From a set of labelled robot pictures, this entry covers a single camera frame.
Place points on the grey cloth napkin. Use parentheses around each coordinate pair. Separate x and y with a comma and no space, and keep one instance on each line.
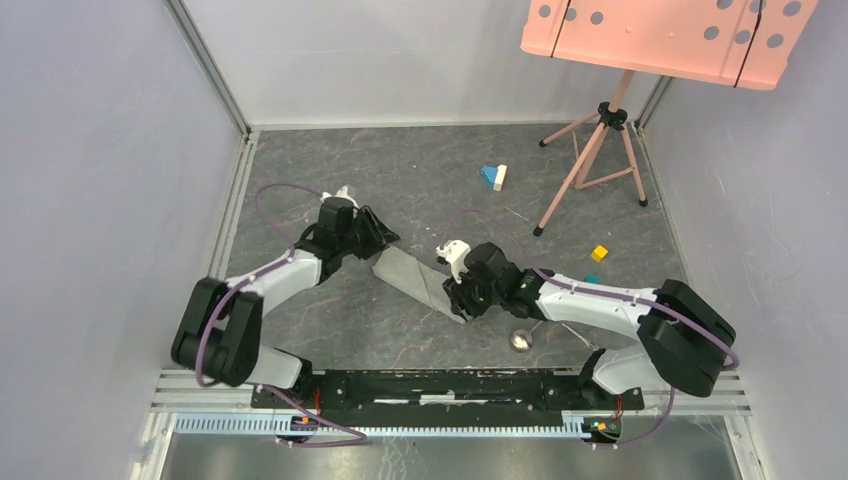
(407,274)

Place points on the pink music stand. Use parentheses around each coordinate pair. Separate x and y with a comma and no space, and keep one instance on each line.
(739,44)

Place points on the silver spoon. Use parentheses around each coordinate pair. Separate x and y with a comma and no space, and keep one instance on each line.
(522,340)

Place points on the silver fork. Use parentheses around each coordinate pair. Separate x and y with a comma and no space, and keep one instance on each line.
(588,344)

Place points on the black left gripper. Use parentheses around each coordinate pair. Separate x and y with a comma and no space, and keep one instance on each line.
(382,235)

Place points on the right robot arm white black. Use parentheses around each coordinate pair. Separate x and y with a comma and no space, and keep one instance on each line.
(681,340)

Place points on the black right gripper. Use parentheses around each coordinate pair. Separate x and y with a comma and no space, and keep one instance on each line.
(457,292)

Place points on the yellow cube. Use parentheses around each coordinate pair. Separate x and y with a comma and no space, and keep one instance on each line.
(599,253)

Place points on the white slotted cable duct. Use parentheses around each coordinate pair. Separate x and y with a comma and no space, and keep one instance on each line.
(291,425)

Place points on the blue and white block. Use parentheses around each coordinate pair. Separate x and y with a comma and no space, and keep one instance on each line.
(494,177)

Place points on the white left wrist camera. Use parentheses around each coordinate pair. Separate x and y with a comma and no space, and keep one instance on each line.
(345,192)

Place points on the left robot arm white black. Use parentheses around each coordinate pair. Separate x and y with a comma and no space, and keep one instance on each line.
(219,336)

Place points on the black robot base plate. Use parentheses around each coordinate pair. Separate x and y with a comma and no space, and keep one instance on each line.
(456,398)

